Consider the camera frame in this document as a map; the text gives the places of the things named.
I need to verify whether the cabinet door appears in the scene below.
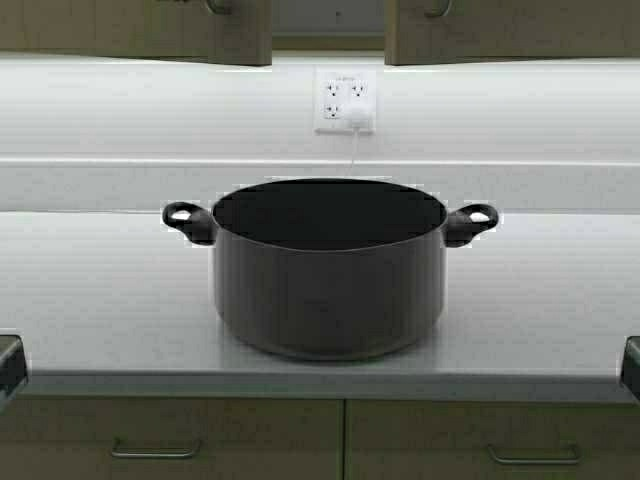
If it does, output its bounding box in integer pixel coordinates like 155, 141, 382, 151
1, 0, 272, 66
384, 0, 639, 66

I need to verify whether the right lower wooden drawer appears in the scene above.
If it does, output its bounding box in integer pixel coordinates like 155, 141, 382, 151
344, 400, 639, 479

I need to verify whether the left drawer metal handle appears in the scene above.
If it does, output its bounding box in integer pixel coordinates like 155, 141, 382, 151
110, 438, 203, 460

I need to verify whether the white wall outlet plate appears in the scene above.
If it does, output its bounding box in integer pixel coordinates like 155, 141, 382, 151
313, 67, 377, 135

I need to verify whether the white plug adapter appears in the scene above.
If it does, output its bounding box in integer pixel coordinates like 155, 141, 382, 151
344, 102, 374, 132

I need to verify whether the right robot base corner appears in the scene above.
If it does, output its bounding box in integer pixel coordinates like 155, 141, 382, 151
620, 336, 640, 401

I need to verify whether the drawer metal handle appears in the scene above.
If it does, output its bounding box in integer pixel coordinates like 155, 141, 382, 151
110, 438, 203, 460
486, 444, 583, 467

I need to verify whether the wooden drawer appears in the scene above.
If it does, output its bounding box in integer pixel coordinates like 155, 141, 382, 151
1, 396, 343, 479
344, 400, 639, 479

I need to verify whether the dark grey cooking pot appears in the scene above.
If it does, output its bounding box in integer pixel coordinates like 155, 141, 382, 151
162, 178, 500, 361

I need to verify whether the right drawer metal handle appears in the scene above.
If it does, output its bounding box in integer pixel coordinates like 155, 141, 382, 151
486, 444, 583, 467

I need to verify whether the left lower wooden drawer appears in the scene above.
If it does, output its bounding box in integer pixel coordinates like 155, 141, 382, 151
1, 396, 343, 479

